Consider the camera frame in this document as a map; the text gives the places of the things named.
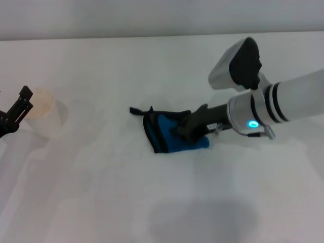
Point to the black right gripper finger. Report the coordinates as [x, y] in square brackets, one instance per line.
[187, 132]
[193, 117]

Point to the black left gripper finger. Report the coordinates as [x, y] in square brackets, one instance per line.
[25, 93]
[26, 110]

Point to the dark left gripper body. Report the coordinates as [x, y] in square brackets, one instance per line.
[7, 124]

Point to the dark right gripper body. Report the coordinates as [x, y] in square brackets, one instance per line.
[215, 117]

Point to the blue rag with black edge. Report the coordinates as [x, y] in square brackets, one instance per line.
[163, 125]

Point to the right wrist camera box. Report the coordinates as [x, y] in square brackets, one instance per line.
[222, 71]

